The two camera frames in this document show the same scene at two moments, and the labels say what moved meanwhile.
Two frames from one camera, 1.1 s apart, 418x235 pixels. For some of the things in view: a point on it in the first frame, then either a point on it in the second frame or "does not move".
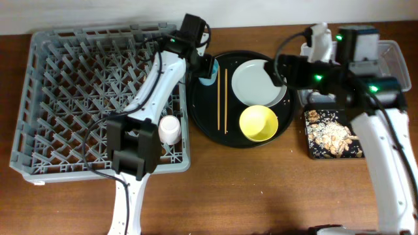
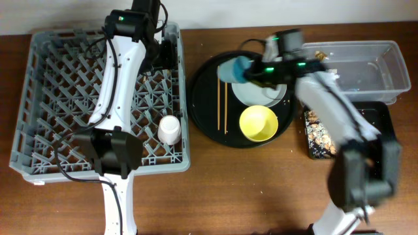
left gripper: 208,68 to 169,57
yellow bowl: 258,123 does not move
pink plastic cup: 169,130 does not move
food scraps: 328,137 does not move
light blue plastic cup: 210,81 to 232,70
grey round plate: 253,85 does not move
